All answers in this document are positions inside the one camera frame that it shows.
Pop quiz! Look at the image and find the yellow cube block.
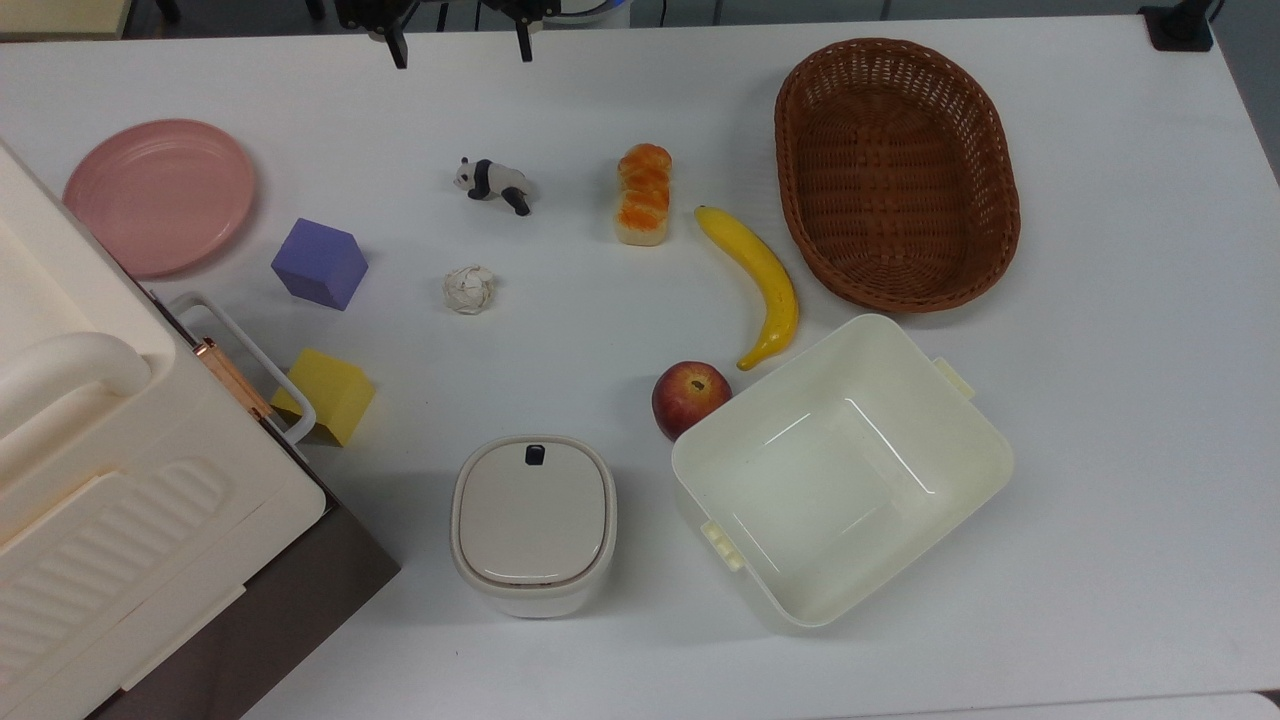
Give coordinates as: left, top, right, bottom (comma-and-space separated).
270, 347, 377, 448

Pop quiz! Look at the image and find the black camera stand pole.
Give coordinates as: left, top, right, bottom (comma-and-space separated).
1138, 0, 1226, 53

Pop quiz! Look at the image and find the orange glazed toy bread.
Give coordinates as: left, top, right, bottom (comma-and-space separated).
614, 143, 674, 247

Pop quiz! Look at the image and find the purple cube block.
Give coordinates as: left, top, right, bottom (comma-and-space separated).
270, 217, 370, 312

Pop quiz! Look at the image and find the red toy apple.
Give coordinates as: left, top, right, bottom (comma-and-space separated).
651, 361, 733, 442

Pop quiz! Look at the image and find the yellow toy banana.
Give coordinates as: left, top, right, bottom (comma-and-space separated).
694, 205, 800, 372

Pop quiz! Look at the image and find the white wire cabinet rail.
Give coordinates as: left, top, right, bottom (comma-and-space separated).
168, 290, 317, 446

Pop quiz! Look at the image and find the cream plastic storage bin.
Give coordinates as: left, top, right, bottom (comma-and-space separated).
670, 313, 1016, 630

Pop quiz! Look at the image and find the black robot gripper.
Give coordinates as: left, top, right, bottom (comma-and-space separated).
335, 0, 561, 71

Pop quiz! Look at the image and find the brown wooden cabinet base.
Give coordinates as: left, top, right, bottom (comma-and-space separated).
90, 290, 403, 720

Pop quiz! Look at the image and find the pink plastic plate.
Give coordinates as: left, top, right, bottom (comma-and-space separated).
62, 119, 257, 279

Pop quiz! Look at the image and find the small white lidded trash can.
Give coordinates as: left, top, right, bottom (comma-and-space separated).
449, 434, 618, 619

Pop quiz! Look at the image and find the crumpled white paper ball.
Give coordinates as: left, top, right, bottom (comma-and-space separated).
442, 264, 498, 316

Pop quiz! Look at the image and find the brown woven wicker basket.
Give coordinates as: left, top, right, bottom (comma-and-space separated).
775, 38, 1022, 314

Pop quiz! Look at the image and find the black and white panda figurine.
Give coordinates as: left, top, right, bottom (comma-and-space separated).
453, 157, 534, 217

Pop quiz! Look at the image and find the copper cabinet door handle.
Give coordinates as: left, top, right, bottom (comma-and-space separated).
192, 338, 273, 423

